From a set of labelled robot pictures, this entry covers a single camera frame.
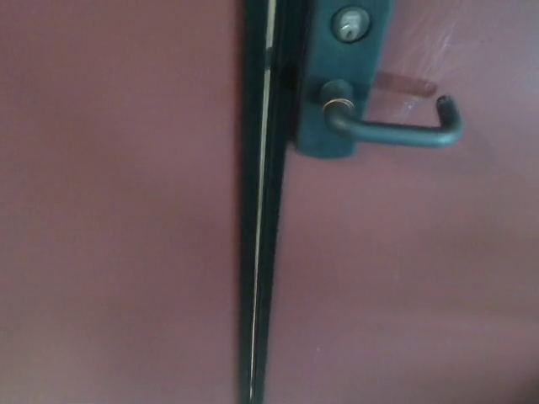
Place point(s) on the black door edge seal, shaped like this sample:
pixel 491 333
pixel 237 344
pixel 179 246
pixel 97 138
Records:
pixel 275 126

